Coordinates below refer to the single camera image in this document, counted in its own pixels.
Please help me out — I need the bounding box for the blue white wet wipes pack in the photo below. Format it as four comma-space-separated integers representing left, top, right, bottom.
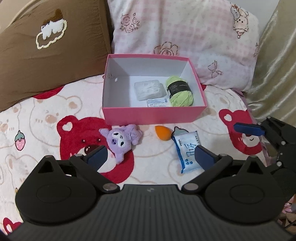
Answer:
171, 126, 204, 174

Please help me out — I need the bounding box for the green yarn ball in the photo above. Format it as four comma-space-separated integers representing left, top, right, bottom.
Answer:
166, 76, 194, 107

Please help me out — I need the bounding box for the purple plush toy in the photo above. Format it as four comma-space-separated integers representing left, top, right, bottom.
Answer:
99, 124, 142, 164

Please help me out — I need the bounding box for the orange makeup sponge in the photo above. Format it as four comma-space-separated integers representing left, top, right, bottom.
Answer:
154, 126, 172, 141

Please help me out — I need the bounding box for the small blue wipes packet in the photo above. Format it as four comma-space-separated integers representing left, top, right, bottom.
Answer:
147, 98, 168, 108

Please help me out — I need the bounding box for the clear plastic floss pick box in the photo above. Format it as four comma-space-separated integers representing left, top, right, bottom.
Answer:
134, 80, 167, 101

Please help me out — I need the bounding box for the olive satin curtain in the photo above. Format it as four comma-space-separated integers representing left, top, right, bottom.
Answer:
246, 1, 295, 126

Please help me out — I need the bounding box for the red bear print blanket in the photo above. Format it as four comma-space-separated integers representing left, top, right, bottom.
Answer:
1, 75, 265, 234

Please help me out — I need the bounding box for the pink checkered floral pillow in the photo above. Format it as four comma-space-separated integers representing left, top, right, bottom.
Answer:
108, 1, 259, 91

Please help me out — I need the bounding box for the pink cardboard box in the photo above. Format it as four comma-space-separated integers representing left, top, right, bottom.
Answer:
102, 54, 207, 126

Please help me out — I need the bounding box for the brown embroidered pillow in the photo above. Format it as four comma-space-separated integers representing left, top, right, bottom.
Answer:
1, 1, 111, 110

